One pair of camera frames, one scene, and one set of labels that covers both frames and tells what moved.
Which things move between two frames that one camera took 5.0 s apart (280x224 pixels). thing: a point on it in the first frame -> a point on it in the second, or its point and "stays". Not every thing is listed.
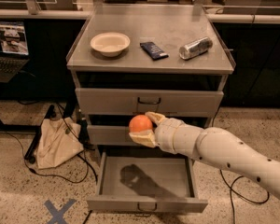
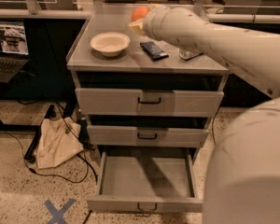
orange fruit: (140, 123) -> (139, 13)
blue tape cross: (58, 215) stays
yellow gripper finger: (146, 138) -> (138, 26)
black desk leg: (30, 154) stays
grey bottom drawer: (150, 184) stays
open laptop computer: (9, 51) stays
